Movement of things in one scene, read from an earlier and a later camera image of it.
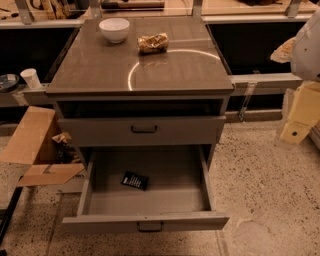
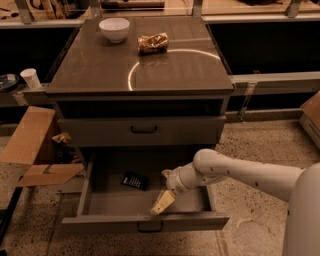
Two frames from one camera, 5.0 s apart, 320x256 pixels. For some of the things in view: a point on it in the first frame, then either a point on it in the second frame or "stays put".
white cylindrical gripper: x=307 y=53 → x=174 y=181
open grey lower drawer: x=177 y=197 stays put
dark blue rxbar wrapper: x=135 y=181 stays put
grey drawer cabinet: x=142 y=82 stays put
